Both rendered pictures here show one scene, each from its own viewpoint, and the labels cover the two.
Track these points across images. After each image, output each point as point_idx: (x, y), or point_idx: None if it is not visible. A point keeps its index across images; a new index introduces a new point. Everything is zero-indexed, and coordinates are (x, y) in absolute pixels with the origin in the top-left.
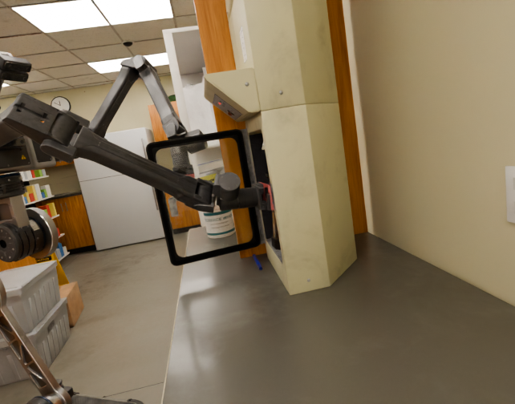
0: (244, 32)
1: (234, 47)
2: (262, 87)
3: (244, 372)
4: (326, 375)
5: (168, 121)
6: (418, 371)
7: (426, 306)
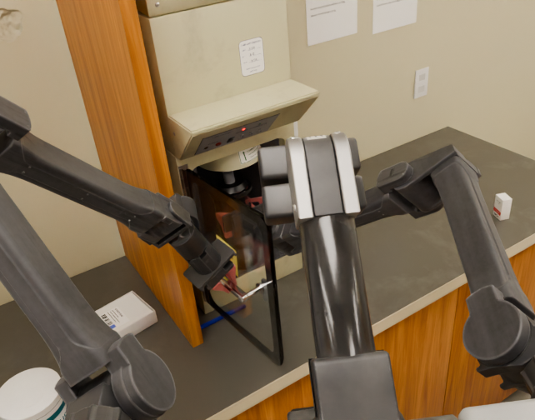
0: (268, 44)
1: (180, 57)
2: None
3: (405, 259)
4: (388, 231)
5: (162, 204)
6: None
7: None
